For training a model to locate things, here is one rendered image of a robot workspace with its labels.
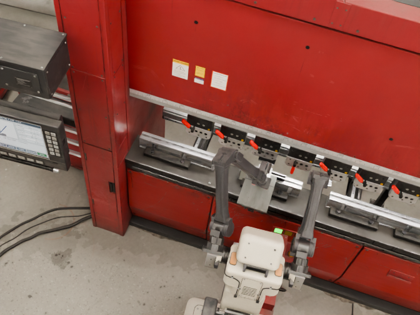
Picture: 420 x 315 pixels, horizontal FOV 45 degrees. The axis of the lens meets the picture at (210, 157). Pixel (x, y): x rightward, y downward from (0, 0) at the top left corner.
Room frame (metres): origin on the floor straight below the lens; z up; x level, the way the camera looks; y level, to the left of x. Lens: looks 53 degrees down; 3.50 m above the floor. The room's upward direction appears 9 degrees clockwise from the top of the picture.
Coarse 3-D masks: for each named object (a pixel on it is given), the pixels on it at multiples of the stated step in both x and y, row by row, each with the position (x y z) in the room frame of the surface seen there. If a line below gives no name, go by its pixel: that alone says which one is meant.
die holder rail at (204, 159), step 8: (144, 136) 1.97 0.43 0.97; (152, 136) 1.98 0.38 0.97; (160, 136) 1.99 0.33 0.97; (144, 144) 1.95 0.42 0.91; (152, 144) 1.95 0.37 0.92; (160, 144) 1.93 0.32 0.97; (168, 144) 1.94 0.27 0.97; (176, 144) 1.95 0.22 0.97; (184, 144) 1.96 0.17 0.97; (168, 152) 1.92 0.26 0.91; (176, 152) 1.91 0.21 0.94; (184, 152) 1.90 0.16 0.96; (192, 152) 1.91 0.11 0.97; (200, 152) 1.92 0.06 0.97; (208, 152) 1.93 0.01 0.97; (192, 160) 1.89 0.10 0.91; (200, 160) 1.88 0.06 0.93; (208, 160) 1.87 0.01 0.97; (208, 168) 1.87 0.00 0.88
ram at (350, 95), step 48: (144, 0) 1.94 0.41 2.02; (192, 0) 1.89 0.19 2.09; (144, 48) 1.94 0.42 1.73; (192, 48) 1.89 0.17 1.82; (240, 48) 1.85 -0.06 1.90; (288, 48) 1.81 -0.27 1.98; (336, 48) 1.77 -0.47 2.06; (384, 48) 1.74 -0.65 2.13; (192, 96) 1.89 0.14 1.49; (240, 96) 1.84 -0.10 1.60; (288, 96) 1.80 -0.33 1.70; (336, 96) 1.76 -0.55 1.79; (384, 96) 1.72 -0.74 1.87; (288, 144) 1.78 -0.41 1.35; (336, 144) 1.74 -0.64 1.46; (384, 144) 1.70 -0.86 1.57
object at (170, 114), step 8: (168, 112) 2.20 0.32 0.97; (176, 112) 2.19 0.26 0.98; (168, 120) 2.20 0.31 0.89; (176, 120) 2.20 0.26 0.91; (216, 128) 2.14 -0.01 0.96; (248, 136) 2.10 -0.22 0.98; (248, 144) 2.10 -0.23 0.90; (280, 152) 2.07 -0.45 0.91; (320, 160) 2.01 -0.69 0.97; (352, 168) 1.98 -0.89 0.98; (352, 176) 1.97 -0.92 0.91; (384, 184) 1.93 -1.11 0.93
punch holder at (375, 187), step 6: (360, 168) 1.74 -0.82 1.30; (360, 174) 1.70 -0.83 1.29; (366, 174) 1.70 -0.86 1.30; (372, 174) 1.69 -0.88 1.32; (378, 174) 1.69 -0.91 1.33; (354, 180) 1.72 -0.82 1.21; (366, 180) 1.70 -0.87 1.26; (372, 180) 1.69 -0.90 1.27; (378, 180) 1.69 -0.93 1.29; (384, 180) 1.68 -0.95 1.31; (360, 186) 1.70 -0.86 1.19; (366, 186) 1.69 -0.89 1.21; (372, 186) 1.68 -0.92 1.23; (378, 186) 1.68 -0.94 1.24
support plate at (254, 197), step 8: (272, 176) 1.80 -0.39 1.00; (248, 184) 1.72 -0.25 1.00; (272, 184) 1.74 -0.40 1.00; (240, 192) 1.65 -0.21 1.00; (248, 192) 1.66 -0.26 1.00; (256, 192) 1.67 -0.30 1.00; (264, 192) 1.68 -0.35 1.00; (240, 200) 1.60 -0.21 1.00; (248, 200) 1.61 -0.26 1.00; (256, 200) 1.62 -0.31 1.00; (264, 200) 1.63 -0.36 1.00; (256, 208) 1.56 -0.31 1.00; (264, 208) 1.57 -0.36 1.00
